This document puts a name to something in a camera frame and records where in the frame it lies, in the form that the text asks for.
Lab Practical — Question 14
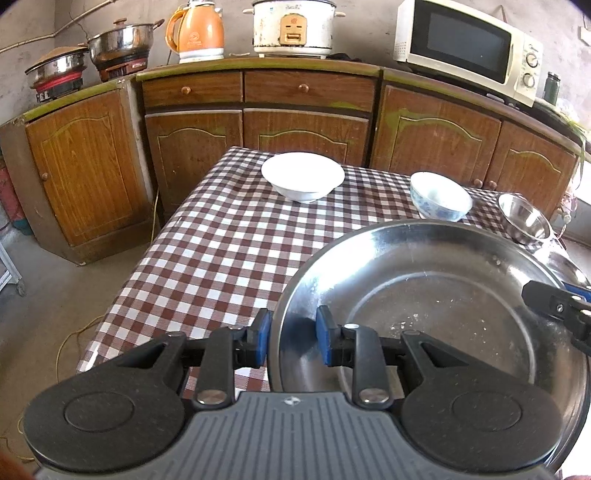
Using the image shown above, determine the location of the orange electric kettle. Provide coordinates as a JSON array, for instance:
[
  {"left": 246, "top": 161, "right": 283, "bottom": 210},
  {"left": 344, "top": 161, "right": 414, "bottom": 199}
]
[{"left": 165, "top": 1, "right": 224, "bottom": 64}]

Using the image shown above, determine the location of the white shallow bowl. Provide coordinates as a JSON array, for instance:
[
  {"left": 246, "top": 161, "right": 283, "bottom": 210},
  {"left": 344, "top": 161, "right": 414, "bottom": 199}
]
[{"left": 260, "top": 152, "right": 345, "bottom": 204}]

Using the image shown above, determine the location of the white rice cooker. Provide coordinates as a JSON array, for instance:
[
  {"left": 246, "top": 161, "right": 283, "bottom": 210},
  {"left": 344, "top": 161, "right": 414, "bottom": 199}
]
[{"left": 242, "top": 1, "right": 346, "bottom": 59}]

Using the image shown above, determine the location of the cream microwave oven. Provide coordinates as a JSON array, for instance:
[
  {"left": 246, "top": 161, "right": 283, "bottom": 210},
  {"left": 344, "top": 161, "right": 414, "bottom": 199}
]
[{"left": 393, "top": 0, "right": 542, "bottom": 107}]

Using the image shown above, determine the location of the brown wooden kitchen cabinet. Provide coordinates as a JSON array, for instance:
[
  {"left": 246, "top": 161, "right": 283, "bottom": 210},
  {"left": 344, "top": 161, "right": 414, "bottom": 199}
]
[{"left": 1, "top": 59, "right": 584, "bottom": 265}]

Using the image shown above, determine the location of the steel bowl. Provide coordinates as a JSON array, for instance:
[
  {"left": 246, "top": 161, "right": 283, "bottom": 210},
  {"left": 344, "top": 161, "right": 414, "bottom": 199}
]
[{"left": 497, "top": 193, "right": 554, "bottom": 248}]

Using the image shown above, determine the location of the large steel plate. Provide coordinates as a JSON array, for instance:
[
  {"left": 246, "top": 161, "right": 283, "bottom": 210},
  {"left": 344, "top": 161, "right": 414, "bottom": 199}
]
[{"left": 267, "top": 220, "right": 590, "bottom": 470}]

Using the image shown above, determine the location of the green thermos bottle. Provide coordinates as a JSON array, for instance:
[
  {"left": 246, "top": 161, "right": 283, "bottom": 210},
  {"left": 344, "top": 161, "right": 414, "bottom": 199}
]
[{"left": 543, "top": 72, "right": 561, "bottom": 105}]

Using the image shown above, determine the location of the green onion stalk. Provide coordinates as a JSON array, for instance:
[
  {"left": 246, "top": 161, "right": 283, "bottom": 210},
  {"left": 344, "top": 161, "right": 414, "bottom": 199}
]
[{"left": 560, "top": 113, "right": 590, "bottom": 162}]

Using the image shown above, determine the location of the small steel plate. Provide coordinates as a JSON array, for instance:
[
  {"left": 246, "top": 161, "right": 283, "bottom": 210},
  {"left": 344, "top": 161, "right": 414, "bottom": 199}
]
[{"left": 534, "top": 243, "right": 590, "bottom": 289}]

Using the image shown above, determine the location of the blue white porcelain bowl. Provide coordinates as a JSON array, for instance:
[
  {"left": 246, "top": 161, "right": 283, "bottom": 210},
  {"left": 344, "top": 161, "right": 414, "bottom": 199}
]
[{"left": 410, "top": 171, "right": 473, "bottom": 222}]

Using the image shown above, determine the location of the steel pot on cooker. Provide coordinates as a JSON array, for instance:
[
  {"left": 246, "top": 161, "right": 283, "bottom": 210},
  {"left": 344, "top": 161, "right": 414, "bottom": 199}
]
[{"left": 87, "top": 18, "right": 164, "bottom": 82}]

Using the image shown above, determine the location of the red white checkered tablecloth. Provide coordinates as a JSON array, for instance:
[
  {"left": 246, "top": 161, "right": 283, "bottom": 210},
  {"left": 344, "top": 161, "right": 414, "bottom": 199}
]
[{"left": 75, "top": 146, "right": 571, "bottom": 400}]

